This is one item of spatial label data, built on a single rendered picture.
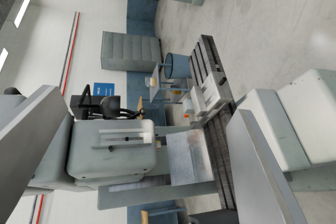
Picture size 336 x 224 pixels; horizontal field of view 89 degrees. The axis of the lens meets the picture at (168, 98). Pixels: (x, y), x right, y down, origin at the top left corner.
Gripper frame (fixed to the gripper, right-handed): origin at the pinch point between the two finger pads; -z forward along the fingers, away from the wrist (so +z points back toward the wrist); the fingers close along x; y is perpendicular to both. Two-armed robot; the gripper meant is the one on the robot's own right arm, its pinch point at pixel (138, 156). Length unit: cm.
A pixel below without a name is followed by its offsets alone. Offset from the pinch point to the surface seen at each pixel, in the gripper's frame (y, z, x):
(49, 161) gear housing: 47, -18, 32
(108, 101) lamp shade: 31.8, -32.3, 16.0
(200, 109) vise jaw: 51, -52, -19
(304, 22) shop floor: 35, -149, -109
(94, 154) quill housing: 51, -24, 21
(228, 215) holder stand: 69, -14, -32
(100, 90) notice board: 375, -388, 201
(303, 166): 47, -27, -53
